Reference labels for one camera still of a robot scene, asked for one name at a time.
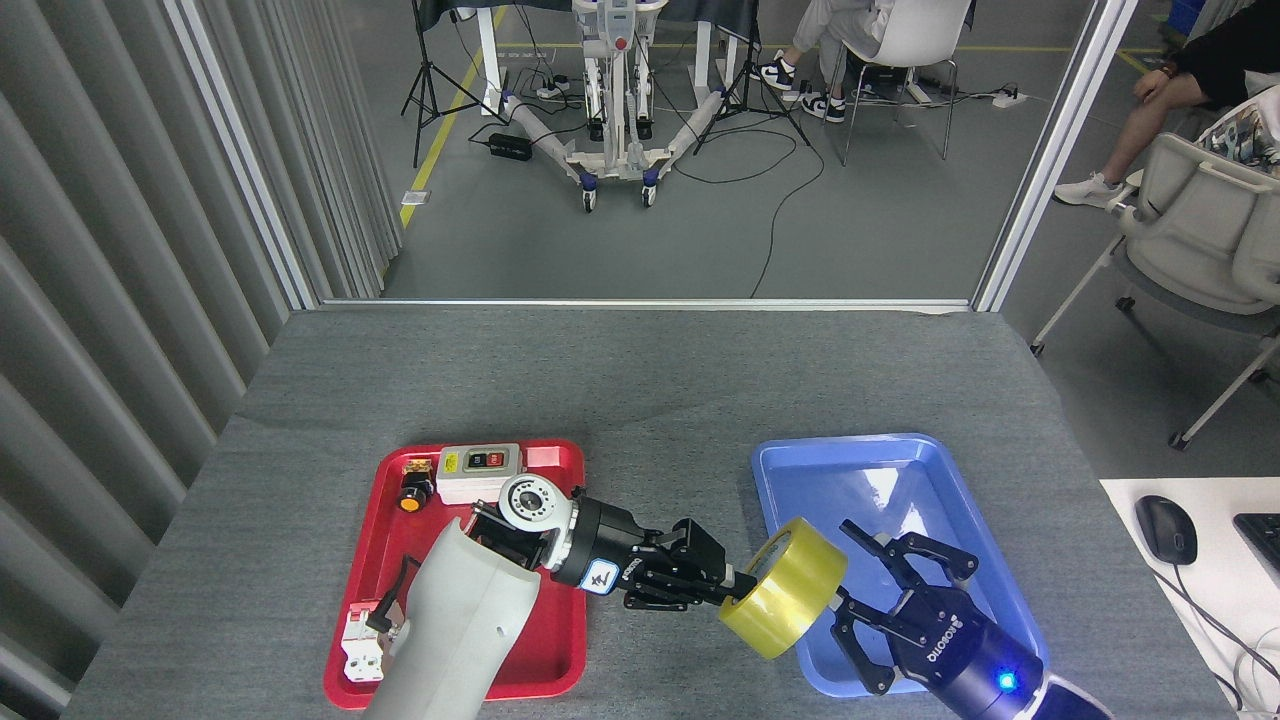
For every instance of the red plastic tray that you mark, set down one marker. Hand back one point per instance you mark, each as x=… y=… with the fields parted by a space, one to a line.
x=560 y=640

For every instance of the person on grey chair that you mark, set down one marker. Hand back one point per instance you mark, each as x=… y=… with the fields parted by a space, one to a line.
x=1245 y=135

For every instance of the silver post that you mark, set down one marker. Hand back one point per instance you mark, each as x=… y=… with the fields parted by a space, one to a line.
x=1055 y=150
x=240 y=150

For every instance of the person on white chair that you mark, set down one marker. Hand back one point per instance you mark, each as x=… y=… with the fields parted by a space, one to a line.
x=825 y=25

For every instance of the black power adapter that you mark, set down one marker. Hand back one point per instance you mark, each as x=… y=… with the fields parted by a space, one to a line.
x=510 y=147

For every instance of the white chair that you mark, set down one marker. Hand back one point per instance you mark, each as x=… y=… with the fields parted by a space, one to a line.
x=915 y=35

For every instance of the person's hand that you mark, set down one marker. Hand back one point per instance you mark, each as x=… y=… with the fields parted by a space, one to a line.
x=1152 y=87

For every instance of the black computer mouse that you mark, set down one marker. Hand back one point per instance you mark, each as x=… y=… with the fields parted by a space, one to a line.
x=1166 y=530

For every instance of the blue bin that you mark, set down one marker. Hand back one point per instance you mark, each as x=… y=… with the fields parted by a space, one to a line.
x=1188 y=15

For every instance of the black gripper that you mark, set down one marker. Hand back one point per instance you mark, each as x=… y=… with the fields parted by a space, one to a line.
x=965 y=650
x=610 y=545

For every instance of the silver crossbar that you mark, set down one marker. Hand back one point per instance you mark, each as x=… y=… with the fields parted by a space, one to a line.
x=650 y=303

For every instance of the black keyboard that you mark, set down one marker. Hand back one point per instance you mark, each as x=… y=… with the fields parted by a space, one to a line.
x=1262 y=540

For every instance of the black tripod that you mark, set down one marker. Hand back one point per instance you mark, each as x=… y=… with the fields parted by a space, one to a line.
x=745 y=90
x=430 y=70

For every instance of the person with bare legs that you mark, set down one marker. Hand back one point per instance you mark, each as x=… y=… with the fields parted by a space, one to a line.
x=1215 y=55

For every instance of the white circuit breaker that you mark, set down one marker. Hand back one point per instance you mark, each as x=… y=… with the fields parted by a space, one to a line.
x=362 y=650

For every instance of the grey office chair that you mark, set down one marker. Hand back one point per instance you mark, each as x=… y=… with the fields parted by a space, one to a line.
x=1200 y=230

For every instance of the white wheeled stand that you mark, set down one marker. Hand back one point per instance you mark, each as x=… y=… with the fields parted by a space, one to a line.
x=620 y=155

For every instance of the yellow tape roll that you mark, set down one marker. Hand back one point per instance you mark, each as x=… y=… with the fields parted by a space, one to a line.
x=790 y=590

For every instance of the grey switch box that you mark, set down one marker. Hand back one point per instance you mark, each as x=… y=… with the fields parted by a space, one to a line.
x=470 y=490

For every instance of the white desk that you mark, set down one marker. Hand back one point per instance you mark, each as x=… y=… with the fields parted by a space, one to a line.
x=1220 y=590

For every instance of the blue plastic tray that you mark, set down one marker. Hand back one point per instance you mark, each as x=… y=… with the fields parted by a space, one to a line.
x=800 y=480

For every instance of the white power strip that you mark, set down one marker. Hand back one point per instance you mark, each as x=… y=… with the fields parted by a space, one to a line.
x=1010 y=99

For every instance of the black yellow push button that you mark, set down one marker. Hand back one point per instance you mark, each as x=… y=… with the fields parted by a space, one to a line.
x=412 y=495

